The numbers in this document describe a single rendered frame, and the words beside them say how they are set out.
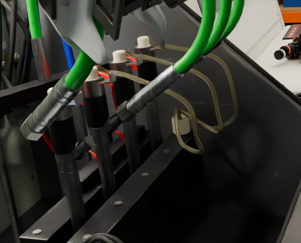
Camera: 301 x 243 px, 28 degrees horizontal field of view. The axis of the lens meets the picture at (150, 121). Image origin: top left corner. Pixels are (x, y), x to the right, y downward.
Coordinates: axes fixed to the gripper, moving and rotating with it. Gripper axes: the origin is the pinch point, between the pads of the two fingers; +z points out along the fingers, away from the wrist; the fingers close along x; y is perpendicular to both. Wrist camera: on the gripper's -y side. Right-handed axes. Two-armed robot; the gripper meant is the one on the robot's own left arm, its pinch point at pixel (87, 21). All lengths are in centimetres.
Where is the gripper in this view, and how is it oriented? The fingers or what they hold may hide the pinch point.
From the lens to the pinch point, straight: 46.0
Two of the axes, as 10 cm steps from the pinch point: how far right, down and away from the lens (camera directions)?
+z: -1.4, 4.7, 8.7
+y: 5.9, 7.4, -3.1
